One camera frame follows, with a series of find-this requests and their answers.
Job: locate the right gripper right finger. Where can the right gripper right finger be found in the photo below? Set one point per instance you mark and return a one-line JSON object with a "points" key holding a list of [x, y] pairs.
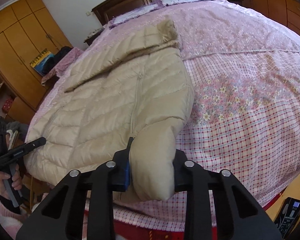
{"points": [[238, 214]]}

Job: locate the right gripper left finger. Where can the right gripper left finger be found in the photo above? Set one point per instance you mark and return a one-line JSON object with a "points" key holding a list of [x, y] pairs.
{"points": [[81, 202]]}

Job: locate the beige down jacket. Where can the beige down jacket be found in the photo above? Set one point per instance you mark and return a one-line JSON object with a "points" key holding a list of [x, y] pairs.
{"points": [[136, 94]]}

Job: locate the black clothes on stool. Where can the black clothes on stool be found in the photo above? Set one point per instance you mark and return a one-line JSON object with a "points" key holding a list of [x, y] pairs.
{"points": [[52, 61]]}

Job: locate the black phone device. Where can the black phone device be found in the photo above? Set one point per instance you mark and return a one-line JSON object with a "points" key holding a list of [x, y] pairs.
{"points": [[288, 216]]}

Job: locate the red box on shelf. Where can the red box on shelf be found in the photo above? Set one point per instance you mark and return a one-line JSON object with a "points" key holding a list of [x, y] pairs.
{"points": [[7, 105]]}

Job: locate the stool with pink cloth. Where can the stool with pink cloth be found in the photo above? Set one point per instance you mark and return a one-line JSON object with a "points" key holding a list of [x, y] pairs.
{"points": [[60, 68]]}

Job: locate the blue yellow picture board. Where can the blue yellow picture board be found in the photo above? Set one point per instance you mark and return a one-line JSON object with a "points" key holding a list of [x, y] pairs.
{"points": [[40, 60]]}

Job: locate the orange wooden wardrobe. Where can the orange wooden wardrobe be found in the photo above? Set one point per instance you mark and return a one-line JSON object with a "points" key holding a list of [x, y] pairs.
{"points": [[26, 29]]}

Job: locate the pink floral bedspread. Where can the pink floral bedspread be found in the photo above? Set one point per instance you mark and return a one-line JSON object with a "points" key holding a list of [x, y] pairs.
{"points": [[245, 72]]}

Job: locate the left dark nightstand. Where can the left dark nightstand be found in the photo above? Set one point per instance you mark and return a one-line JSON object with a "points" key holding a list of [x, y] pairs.
{"points": [[93, 35]]}

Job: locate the dark nightstand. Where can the dark nightstand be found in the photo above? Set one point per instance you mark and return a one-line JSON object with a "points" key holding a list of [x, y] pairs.
{"points": [[93, 35], [238, 2]]}

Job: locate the left purple frilled pillow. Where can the left purple frilled pillow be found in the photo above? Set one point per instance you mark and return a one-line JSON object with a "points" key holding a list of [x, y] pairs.
{"points": [[133, 14]]}

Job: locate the wooden drawer cabinet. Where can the wooden drawer cabinet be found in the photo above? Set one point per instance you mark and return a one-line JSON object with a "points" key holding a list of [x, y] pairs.
{"points": [[285, 12]]}

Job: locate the right dark nightstand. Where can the right dark nightstand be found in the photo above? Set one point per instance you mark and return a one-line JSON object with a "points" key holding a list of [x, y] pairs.
{"points": [[238, 2]]}

